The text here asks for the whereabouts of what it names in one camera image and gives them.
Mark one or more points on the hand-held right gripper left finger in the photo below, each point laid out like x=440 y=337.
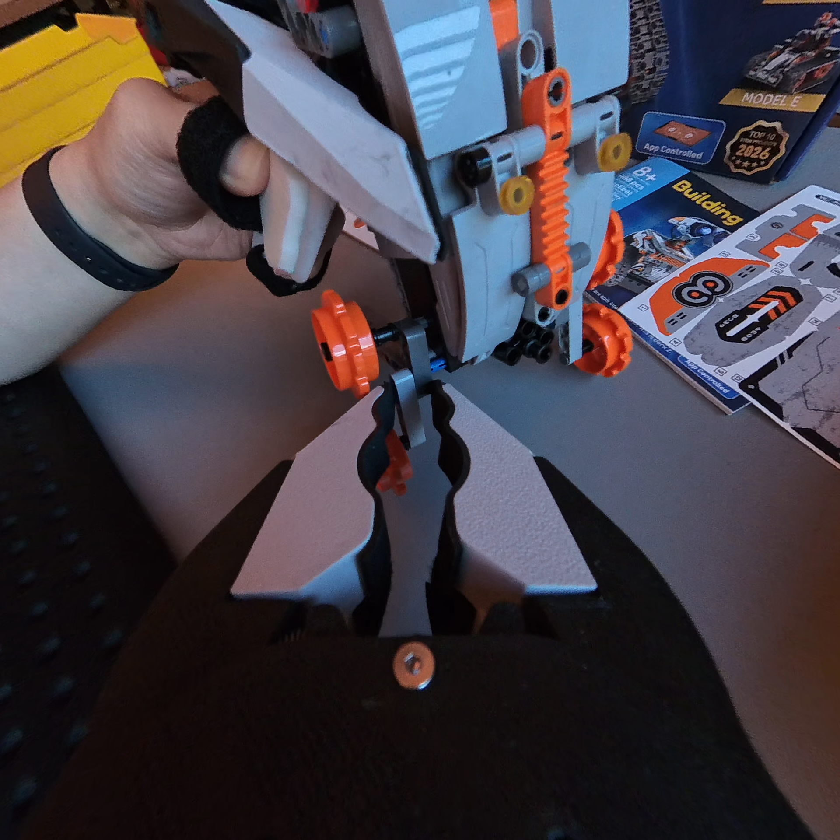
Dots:
x=308 y=525

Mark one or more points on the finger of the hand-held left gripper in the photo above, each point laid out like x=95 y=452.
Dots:
x=328 y=131

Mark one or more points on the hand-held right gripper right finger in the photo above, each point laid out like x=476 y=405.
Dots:
x=512 y=525

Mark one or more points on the small orange connector piece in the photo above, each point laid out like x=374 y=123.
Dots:
x=396 y=469

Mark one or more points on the grey orange brick robot model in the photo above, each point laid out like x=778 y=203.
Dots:
x=485 y=249

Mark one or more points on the person's left forearm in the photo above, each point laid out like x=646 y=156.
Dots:
x=46 y=295

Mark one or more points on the person's left hand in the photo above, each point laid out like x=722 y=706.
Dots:
x=124 y=170

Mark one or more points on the yellow plastic bin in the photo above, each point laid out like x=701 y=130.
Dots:
x=59 y=85

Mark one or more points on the black wristband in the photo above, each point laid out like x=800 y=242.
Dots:
x=72 y=243

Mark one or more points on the grey orange sticker sheet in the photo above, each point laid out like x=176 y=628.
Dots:
x=754 y=315

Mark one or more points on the blue instruction booklet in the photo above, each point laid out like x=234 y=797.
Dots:
x=663 y=223

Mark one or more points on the blue toy kit box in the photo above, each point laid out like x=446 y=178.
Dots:
x=722 y=79

